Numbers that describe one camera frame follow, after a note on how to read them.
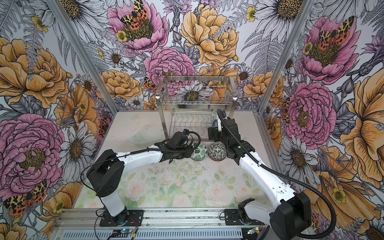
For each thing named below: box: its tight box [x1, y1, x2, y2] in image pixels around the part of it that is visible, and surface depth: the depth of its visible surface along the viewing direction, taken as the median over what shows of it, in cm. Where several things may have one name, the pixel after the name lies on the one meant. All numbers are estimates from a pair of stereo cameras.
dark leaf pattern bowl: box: [207, 142, 227, 161], surface depth 96 cm
